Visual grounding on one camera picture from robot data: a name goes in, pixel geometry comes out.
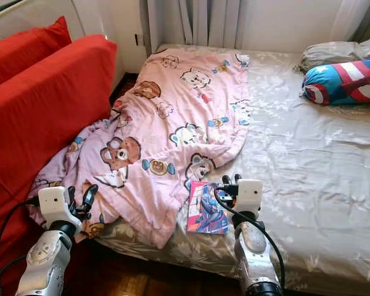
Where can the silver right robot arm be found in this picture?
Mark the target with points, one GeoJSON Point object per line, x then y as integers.
{"type": "Point", "coordinates": [253, 246]}

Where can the blue and pink comic book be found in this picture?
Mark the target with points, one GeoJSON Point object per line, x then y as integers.
{"type": "Point", "coordinates": [206, 213]}

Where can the large red cushion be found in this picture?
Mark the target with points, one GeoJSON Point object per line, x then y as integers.
{"type": "Point", "coordinates": [43, 123]}

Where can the bed with grey floral sheet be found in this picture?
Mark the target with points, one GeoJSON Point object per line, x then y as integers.
{"type": "Point", "coordinates": [314, 166]}

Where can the red white blue star bolster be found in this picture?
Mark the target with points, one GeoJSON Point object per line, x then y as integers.
{"type": "Point", "coordinates": [339, 83]}

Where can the flat red cushion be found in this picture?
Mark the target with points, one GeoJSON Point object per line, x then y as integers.
{"type": "Point", "coordinates": [24, 52]}

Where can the grey floral pillow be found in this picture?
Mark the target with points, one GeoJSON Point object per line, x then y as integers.
{"type": "Point", "coordinates": [327, 54]}

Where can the grey curtain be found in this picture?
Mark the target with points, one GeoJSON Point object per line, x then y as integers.
{"type": "Point", "coordinates": [163, 24]}

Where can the white wall socket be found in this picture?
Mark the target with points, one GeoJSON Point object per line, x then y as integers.
{"type": "Point", "coordinates": [137, 40]}

